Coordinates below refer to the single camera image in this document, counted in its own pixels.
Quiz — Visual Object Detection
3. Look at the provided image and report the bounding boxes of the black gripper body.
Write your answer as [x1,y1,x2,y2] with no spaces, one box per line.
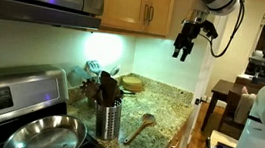
[173,18,203,55]

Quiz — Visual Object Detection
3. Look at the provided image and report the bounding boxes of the light perforated wooden spoon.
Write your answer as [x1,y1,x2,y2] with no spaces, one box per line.
[122,111,158,148]

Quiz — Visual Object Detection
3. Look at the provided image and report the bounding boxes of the dark round wooden spoon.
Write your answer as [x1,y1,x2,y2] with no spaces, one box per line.
[108,78,125,108]

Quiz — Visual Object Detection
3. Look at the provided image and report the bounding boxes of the dark wooden table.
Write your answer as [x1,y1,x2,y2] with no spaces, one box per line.
[199,77,244,136]

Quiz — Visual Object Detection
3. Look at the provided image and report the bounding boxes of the stack of round wooden trivets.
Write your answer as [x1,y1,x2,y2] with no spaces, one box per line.
[120,74,146,94]

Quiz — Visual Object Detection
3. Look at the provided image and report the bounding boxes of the shiny metal ladle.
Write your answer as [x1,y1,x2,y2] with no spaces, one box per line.
[108,63,122,78]

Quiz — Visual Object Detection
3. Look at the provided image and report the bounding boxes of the dark wooden flat spatula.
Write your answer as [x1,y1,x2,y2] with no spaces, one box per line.
[96,69,121,108]

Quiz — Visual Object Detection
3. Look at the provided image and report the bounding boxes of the wooden chair with cushion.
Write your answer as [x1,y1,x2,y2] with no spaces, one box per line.
[218,81,260,133]

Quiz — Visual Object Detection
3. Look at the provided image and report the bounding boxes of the blue slotted spatula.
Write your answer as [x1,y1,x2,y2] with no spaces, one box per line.
[83,59,104,77]

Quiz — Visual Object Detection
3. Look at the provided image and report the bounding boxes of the dark slotted turner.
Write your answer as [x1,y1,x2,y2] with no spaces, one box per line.
[78,77,102,103]

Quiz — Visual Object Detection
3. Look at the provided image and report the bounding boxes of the perforated metal utensil holder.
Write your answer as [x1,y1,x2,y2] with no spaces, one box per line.
[92,95,125,143]

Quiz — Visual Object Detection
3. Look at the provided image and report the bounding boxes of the pale blue solid spatula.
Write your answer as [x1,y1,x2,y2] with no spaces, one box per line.
[67,64,93,90]

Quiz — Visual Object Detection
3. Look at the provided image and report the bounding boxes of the stainless steel frying pan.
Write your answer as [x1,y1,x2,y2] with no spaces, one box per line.
[2,108,90,148]

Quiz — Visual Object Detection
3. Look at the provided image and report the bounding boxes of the stainless steel gas stove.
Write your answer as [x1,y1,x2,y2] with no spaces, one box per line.
[0,58,134,148]

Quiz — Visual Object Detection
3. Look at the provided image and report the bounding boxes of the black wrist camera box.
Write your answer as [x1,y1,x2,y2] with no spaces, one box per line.
[199,19,221,40]

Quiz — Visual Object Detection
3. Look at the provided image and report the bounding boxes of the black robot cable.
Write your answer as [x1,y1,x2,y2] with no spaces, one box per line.
[196,0,248,61]

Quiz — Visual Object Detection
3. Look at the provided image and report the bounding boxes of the wooden wall cabinet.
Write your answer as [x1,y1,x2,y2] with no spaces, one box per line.
[98,0,176,40]

